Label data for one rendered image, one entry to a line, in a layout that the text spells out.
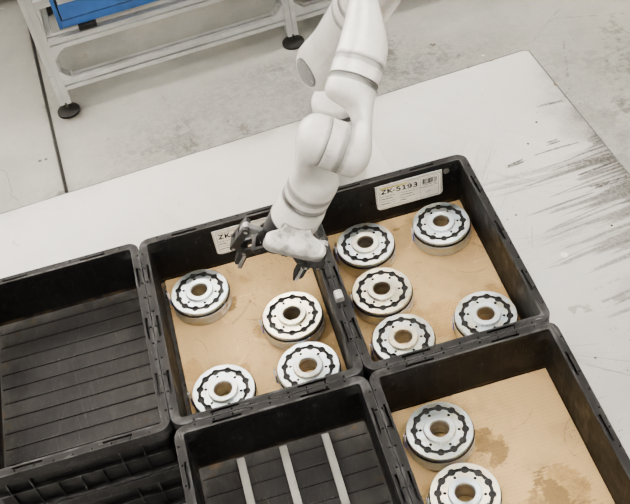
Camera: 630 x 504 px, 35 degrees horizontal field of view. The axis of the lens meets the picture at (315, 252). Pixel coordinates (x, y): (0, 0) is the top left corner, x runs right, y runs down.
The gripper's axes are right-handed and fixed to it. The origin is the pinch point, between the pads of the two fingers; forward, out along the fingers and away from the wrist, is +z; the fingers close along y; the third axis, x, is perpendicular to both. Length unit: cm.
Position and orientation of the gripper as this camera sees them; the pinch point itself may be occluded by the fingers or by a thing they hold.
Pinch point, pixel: (268, 268)
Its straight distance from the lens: 160.9
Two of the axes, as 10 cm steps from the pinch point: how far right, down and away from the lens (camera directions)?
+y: -9.5, -2.2, -2.3
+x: -0.4, 8.1, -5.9
